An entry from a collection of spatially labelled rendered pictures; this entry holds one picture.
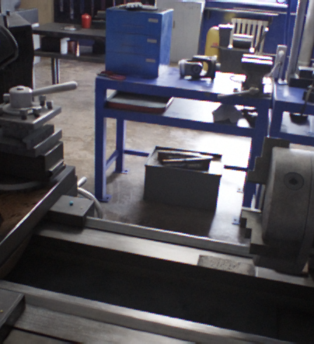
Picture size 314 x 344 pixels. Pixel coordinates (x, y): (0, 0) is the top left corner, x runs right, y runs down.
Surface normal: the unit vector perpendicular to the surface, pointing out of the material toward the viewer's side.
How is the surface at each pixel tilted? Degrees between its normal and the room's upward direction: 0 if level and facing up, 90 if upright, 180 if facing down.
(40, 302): 48
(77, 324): 0
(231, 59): 90
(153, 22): 90
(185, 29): 90
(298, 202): 55
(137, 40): 90
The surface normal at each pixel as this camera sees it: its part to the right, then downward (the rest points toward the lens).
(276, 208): -0.18, -0.01
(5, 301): 0.07, -0.89
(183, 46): -0.22, 0.43
